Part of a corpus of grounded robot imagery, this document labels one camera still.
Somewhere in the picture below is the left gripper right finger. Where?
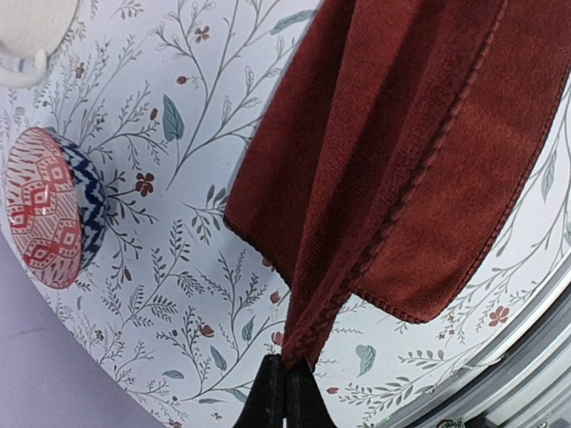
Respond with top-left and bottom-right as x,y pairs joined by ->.
285,360 -> 336,428

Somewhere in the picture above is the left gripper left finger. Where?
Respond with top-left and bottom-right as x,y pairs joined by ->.
234,355 -> 286,428

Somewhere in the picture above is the brown towel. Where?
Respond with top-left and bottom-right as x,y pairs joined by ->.
225,1 -> 570,367

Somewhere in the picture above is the floral table mat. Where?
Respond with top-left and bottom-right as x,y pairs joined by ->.
1,1 -> 570,427

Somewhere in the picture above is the red patterned small bowl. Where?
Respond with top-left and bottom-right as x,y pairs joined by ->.
5,128 -> 109,290

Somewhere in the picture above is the cream ceramic mug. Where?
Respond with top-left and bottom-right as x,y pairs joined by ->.
1,0 -> 79,89

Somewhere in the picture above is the front aluminium rail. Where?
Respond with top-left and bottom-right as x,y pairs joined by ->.
381,259 -> 570,427

